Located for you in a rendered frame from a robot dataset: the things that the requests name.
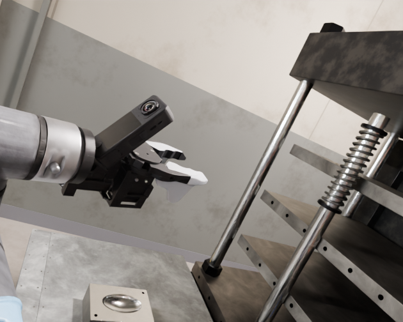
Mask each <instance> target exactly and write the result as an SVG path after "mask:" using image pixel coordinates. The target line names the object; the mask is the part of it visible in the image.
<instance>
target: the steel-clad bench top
mask: <svg viewBox="0 0 403 322"><path fill-rule="evenodd" d="M42 283H43V284H42ZM90 283H92V284H102V285H108V286H118V287H124V288H134V289H144V290H146V291H147V295H148V299H149V302H150V307H151V310H152V315H153V318H154V322H213V320H212V318H211V316H210V313H209V311H208V309H207V306H206V305H205V302H204V301H203V298H202V296H201V294H200V291H199V289H198V287H197V285H196V283H195V281H194V278H193V276H192V274H191V271H190V269H189V267H188V265H187V263H186V261H185V259H184V256H180V255H176V254H170V253H165V252H159V251H155V250H148V249H142V248H137V247H131V246H127V245H120V244H117V243H110V242H106V241H99V240H92V239H89V238H82V237H78V236H71V235H67V234H61V233H54V232H50V231H44V230H39V229H32V232H31V236H30V239H29V243H28V248H27V251H26V255H25V258H24V262H23V265H22V270H21V272H20V277H19V281H18V284H17V288H16V294H17V298H19V299H20V300H21V302H22V312H21V314H22V320H23V322H83V298H84V295H85V293H86V290H87V288H88V286H89V284H90ZM37 313H38V314H37ZM36 317H37V318H36Z"/></svg>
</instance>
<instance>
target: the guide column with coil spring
mask: <svg viewBox="0 0 403 322"><path fill-rule="evenodd" d="M390 120H391V119H390V118H389V117H387V116H384V115H382V114H379V113H376V112H374V113H373V115H372V116H371V118H370V119H369V121H368V123H367V124H369V125H372V126H375V127H377V128H380V129H381V130H384V129H385V128H386V126H387V124H388V123H389V121H390ZM364 130H365V131H369V132H372V133H375V134H378V135H381V134H380V133H378V132H375V131H373V130H371V129H368V128H364ZM360 136H362V137H366V138H369V139H372V140H375V141H378V140H379V138H378V137H376V136H373V135H369V134H365V133H362V134H361V135H360ZM357 142H360V143H362V144H366V145H369V146H371V147H375V145H376V144H375V143H372V142H370V141H366V140H363V139H358V141H357ZM354 148H357V149H359V150H363V151H366V152H369V153H371V152H372V149H369V148H366V147H363V146H360V145H357V144H355V146H354ZM351 154H353V155H357V156H359V157H363V158H366V159H367V158H368V157H369V155H366V154H363V153H360V152H357V151H354V150H352V151H351ZM347 159H348V160H352V161H354V162H357V163H360V164H363V165H364V164H365V161H363V160H360V159H358V158H354V157H351V156H348V158H347ZM344 165H346V166H349V167H352V168H355V169H357V170H361V169H362V167H360V166H358V165H354V164H352V163H349V162H345V164H344ZM341 171H344V172H346V173H349V174H352V175H355V176H358V174H359V173H358V172H355V171H352V170H350V169H346V168H344V167H342V169H341ZM338 176H339V177H341V178H345V179H347V180H350V181H355V178H353V177H350V176H347V175H345V174H342V173H339V174H338ZM335 182H337V183H340V184H342V185H345V186H347V187H351V186H352V184H351V183H347V182H345V181H342V180H339V179H338V178H336V180H335ZM331 187H333V188H335V189H338V190H341V191H343V192H347V193H348V191H349V189H346V188H343V187H340V186H338V185H335V184H332V186H331ZM329 193H331V194H333V195H336V196H338V197H342V198H345V196H346V195H343V194H341V193H338V192H335V191H334V190H331V189H329ZM326 198H327V199H329V200H331V201H334V202H336V203H340V204H341V203H342V200H339V199H336V198H334V197H331V196H330V195H326ZM323 202H324V203H326V204H327V205H329V206H330V207H332V208H335V209H338V208H339V206H337V205H335V204H332V203H329V202H327V201H325V200H323ZM334 215H335V213H333V212H332V211H329V210H327V209H326V208H324V207H323V206H320V207H319V209H318V211H317V212H316V214H315V216H314V218H313V220H312V221H311V223H310V225H309V226H308V229H307V230H306V232H305V234H304V235H303V237H302V239H301V241H300V242H299V244H298V246H297V248H296V249H295V251H294V253H293V255H292V257H291V258H290V260H289V262H288V263H287V265H286V267H285V269H284V271H283V272H282V274H281V276H280V277H279V279H278V281H277V283H276V285H275V286H274V288H273V290H272V291H271V294H270V295H269V297H268V299H267V300H266V302H265V304H264V306H263V307H262V309H261V311H260V313H259V314H258V316H257V318H256V320H255V322H273V319H274V318H275V316H276V315H277V313H278V311H279V309H280V307H281V306H282V304H283V302H284V301H285V299H286V297H287V295H288V294H289V292H290V290H291V289H292V287H293V285H294V284H295V282H296V280H297V278H298V277H299V275H300V273H301V272H302V270H303V268H304V266H305V264H306V263H307V261H308V260H309V258H310V256H311V254H312V253H313V251H314V250H315V248H316V246H317V244H318V242H319V241H320V239H321V238H322V235H323V234H324V232H325V230H326V229H327V227H328V225H329V223H330V222H331V220H332V219H333V217H334Z"/></svg>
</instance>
